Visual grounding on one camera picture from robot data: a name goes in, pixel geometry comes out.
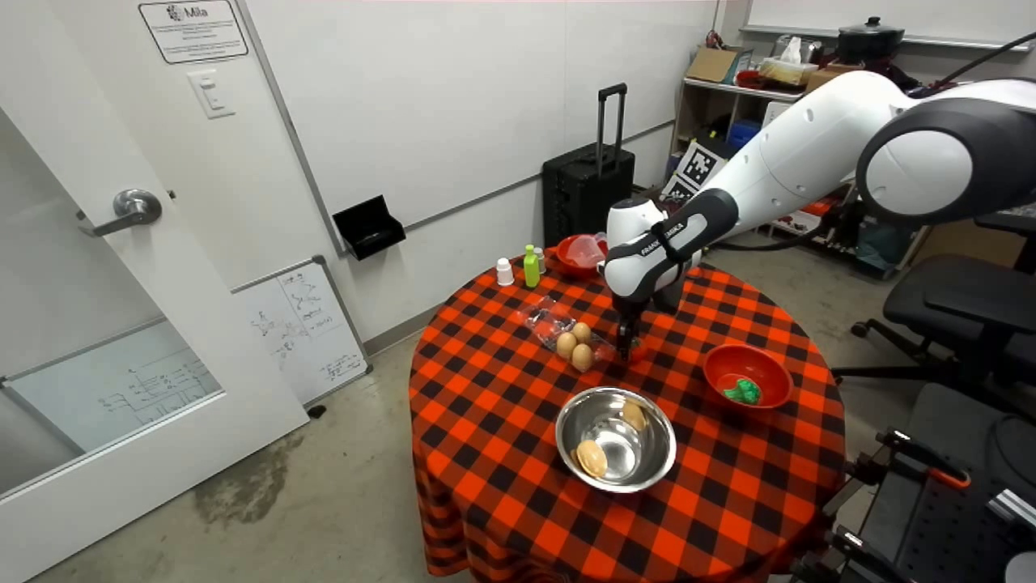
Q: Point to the brown cardboard box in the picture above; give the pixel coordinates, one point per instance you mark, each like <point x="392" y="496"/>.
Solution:
<point x="713" y="65"/>

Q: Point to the green plastic broccoli toy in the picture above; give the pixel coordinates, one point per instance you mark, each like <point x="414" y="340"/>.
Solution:
<point x="746" y="390"/>

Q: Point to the beige toy egg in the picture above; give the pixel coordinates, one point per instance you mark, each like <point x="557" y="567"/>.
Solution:
<point x="566" y="344"/>
<point x="583" y="359"/>
<point x="580" y="332"/>

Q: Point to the black suitcase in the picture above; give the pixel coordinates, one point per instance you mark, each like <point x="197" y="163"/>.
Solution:
<point x="583" y="196"/>

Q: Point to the white paper wall sign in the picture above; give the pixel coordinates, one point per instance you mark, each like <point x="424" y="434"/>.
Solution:
<point x="197" y="29"/>

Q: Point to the orange plastic bowl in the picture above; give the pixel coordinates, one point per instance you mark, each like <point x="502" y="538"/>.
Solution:
<point x="778" y="373"/>

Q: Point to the black white fiducial tag board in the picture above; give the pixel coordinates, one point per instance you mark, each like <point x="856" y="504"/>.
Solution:
<point x="690" y="172"/>

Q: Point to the black office chair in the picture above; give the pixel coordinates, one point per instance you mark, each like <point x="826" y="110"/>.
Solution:
<point x="959" y="302"/>

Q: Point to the beige bread toy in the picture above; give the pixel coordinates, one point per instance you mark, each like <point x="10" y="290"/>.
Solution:
<point x="590" y="458"/>

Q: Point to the black cooking pot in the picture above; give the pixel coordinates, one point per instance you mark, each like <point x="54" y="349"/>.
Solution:
<point x="868" y="41"/>

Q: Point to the small leaning whiteboard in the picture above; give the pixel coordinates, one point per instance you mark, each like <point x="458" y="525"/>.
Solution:
<point x="304" y="329"/>

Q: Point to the red container with clear lid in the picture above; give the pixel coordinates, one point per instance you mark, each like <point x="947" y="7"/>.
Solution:
<point x="580" y="253"/>

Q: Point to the black wall holder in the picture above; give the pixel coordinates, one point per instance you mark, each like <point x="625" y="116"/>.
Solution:
<point x="372" y="229"/>

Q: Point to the large wall whiteboard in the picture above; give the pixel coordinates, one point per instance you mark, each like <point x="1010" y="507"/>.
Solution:
<point x="463" y="98"/>

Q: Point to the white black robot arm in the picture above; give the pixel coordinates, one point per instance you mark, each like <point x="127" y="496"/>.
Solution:
<point x="822" y="142"/>

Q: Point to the clear plastic egg bag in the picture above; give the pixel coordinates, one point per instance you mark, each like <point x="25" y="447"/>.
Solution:
<point x="546" y="319"/>

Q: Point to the silver metal bowl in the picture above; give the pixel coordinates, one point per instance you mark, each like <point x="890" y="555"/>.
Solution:
<point x="636" y="458"/>

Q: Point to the white light switch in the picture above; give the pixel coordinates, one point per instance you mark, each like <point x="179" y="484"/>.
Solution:
<point x="211" y="96"/>

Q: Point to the orange black checkered tablecloth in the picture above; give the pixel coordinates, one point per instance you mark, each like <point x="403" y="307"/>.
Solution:
<point x="519" y="507"/>

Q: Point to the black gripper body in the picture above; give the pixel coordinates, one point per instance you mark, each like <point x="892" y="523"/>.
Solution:
<point x="636" y="308"/>

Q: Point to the white door with window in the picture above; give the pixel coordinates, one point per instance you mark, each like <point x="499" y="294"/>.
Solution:
<point x="119" y="359"/>

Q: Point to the green plastic bottle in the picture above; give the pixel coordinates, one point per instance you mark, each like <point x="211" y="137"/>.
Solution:
<point x="533" y="268"/>

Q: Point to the small white bottle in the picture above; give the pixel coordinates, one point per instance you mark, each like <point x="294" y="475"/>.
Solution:
<point x="502" y="272"/>

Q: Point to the white storage shelf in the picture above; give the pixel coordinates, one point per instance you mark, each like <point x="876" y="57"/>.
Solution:
<point x="756" y="92"/>

